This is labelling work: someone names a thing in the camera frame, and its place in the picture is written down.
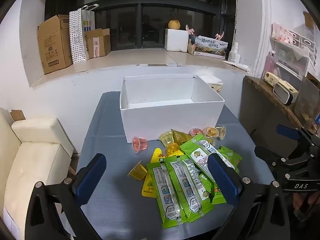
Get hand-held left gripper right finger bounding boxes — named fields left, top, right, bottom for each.
left=207, top=153, right=290, bottom=240

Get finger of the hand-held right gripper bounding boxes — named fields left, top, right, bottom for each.
left=254, top=146, right=315, bottom=172
left=276, top=125, right=320, bottom=153

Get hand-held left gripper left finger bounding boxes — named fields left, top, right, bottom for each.
left=25, top=153, right=107, bottom=240

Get green snack packet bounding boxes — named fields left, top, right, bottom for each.
left=199, top=172, right=227, bottom=204
left=146, top=160, right=187, bottom=229
left=164, top=154, right=216, bottom=222
left=179, top=133, right=240, bottom=180
left=216, top=145, right=243, bottom=175

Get amber jelly cup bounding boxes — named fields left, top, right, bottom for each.
left=165, top=142, right=181, bottom=156

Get white cardboard box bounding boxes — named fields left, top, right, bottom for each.
left=119, top=74, right=225, bottom=144

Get person's right hand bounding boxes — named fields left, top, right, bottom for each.
left=292, top=192, right=312, bottom=220

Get brown wooden side table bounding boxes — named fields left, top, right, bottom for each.
left=239, top=75, right=320, bottom=145

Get white framed black device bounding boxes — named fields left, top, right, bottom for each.
left=272, top=82, right=295, bottom=106

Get orange jelly cup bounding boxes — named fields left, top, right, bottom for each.
left=203, top=127, right=218, bottom=138
left=216, top=125, right=227, bottom=141

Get yellow cheese-shaped box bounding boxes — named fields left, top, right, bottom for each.
left=264, top=71, right=298, bottom=101

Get pink jelly cup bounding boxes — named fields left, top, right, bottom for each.
left=188, top=128, right=204, bottom=138
left=132, top=136, right=148, bottom=154

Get olive triangular snack packet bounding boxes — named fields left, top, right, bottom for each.
left=171, top=129, right=193, bottom=146

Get yellow triangular snack packet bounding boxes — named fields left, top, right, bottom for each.
left=141, top=177, right=157, bottom=196
left=150, top=148, right=164, bottom=167

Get cream armchair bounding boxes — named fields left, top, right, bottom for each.
left=0, top=107, right=75, bottom=240

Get pale yellow jelly cup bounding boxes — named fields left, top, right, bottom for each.
left=159, top=131, right=176, bottom=147

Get clear plastic drawer unit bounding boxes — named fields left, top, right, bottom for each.
left=262, top=22, right=316, bottom=81

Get white tube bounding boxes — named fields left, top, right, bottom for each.
left=222, top=60, right=249, bottom=71

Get pale snack bag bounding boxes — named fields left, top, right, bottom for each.
left=199, top=75, right=223, bottom=93

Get white plastic bottle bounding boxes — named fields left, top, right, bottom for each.
left=228, top=42, right=240, bottom=63

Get cardboard scrap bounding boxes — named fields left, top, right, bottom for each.
left=9, top=109, right=26, bottom=122

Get landscape printed flat box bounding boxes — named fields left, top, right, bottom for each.
left=193, top=35, right=229, bottom=59

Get small toy figure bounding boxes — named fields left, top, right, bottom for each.
left=185, top=24, right=198, bottom=55

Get small brown cardboard box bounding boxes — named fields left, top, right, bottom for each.
left=86, top=28, right=111, bottom=59

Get large brown cardboard box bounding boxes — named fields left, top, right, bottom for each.
left=37, top=14, right=73, bottom=75

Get polka-dot paper bag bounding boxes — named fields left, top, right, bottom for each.
left=69, top=4, right=96, bottom=64

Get white foam box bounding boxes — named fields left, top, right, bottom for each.
left=164, top=28, right=189, bottom=53

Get dark window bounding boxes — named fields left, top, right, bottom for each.
left=44, top=0, right=237, bottom=52

